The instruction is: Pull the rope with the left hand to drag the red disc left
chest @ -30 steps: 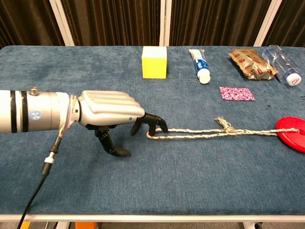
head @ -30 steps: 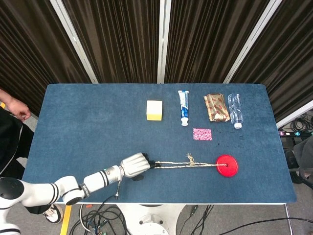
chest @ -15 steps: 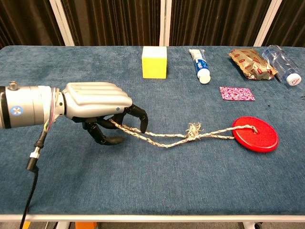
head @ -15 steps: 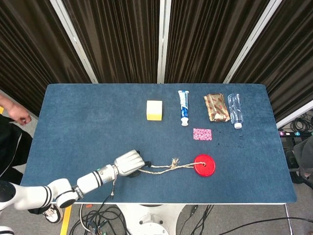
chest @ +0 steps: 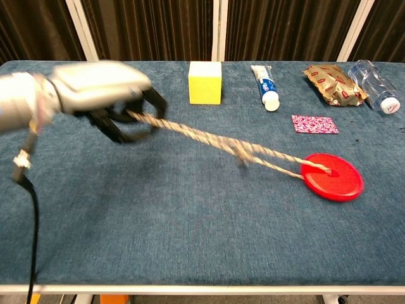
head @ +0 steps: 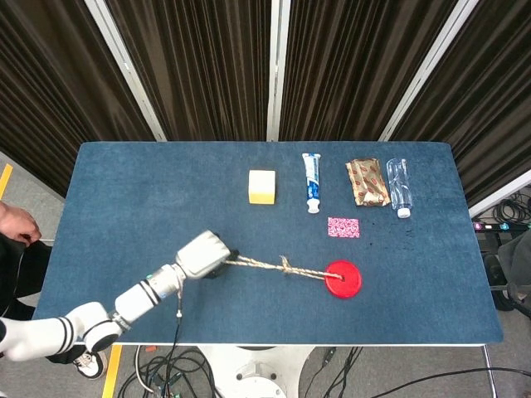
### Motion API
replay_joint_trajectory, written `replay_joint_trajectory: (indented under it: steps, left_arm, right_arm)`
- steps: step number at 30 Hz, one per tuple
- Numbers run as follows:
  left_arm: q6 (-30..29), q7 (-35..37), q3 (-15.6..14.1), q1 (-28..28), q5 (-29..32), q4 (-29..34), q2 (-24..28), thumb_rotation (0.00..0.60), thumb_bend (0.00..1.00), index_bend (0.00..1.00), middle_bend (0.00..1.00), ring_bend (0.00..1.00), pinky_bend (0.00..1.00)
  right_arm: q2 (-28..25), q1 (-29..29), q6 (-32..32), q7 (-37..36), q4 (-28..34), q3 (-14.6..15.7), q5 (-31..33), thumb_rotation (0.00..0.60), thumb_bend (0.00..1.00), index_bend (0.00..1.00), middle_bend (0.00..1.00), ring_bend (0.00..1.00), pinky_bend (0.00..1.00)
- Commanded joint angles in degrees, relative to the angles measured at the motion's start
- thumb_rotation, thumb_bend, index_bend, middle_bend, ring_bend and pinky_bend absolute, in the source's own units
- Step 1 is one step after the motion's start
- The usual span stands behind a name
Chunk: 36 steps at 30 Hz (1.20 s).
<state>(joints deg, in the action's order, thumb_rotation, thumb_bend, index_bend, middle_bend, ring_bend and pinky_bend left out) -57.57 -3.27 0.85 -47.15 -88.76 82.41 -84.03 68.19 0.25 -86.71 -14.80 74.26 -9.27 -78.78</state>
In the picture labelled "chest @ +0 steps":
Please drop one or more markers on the white partition frame post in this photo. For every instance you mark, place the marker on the white partition frame post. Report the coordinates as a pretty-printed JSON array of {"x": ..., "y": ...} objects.
[
  {"x": 354, "y": 31},
  {"x": 220, "y": 30},
  {"x": 82, "y": 30}
]

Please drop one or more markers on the white blue toothpaste tube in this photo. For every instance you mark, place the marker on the white blue toothpaste tube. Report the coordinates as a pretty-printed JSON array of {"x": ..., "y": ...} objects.
[{"x": 267, "y": 87}]

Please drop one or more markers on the clear plastic water bottle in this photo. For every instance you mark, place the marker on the clear plastic water bottle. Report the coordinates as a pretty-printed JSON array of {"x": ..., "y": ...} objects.
[{"x": 375, "y": 84}]

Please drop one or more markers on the gold red snack wrapper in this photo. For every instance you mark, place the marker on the gold red snack wrapper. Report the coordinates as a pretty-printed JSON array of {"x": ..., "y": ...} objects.
[{"x": 335, "y": 85}]

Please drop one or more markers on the pink patterned card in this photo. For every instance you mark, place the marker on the pink patterned card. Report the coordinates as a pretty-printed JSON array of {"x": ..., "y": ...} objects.
[{"x": 314, "y": 124}]

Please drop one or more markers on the yellow object under table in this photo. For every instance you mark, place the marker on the yellow object under table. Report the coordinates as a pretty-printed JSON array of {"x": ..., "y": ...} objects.
[{"x": 35, "y": 299}]

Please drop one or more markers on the white table frame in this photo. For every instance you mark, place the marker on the white table frame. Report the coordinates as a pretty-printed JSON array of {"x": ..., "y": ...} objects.
[{"x": 190, "y": 289}]

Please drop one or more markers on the yellow cube block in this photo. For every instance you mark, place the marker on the yellow cube block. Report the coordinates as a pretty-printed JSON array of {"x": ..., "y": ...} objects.
[{"x": 205, "y": 88}]

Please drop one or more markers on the dark brown curtain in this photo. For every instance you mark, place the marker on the dark brown curtain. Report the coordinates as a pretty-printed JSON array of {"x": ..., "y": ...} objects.
[{"x": 148, "y": 28}]

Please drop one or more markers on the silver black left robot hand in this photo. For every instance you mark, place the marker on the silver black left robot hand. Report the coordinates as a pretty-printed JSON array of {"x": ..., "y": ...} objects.
[{"x": 95, "y": 85}]

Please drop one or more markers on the red plastic disc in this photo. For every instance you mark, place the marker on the red plastic disc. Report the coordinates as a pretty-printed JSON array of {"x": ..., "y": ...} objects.
[{"x": 335, "y": 185}]

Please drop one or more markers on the blue fabric table cover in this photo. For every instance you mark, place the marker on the blue fabric table cover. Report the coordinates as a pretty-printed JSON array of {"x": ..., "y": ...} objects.
[{"x": 158, "y": 221}]

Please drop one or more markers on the orange box under table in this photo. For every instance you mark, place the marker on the orange box under table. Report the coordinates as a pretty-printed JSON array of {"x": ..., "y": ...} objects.
[{"x": 114, "y": 299}]

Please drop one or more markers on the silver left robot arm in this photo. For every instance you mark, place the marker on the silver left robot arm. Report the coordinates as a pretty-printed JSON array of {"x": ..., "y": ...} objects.
[{"x": 20, "y": 101}]

